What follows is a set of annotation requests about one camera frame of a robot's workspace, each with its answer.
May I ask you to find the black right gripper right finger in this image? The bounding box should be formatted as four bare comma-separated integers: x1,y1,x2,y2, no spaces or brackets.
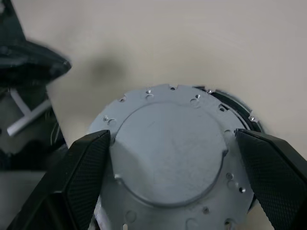
235,128,307,230

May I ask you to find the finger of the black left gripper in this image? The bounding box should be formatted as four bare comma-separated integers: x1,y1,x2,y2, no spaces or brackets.
25,39,72,82
0,0,26,44

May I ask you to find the silver round motor lid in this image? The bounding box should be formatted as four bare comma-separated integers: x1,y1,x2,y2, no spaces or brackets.
88,83,255,230

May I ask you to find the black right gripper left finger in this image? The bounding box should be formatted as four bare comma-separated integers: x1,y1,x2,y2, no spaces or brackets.
7,129,112,230

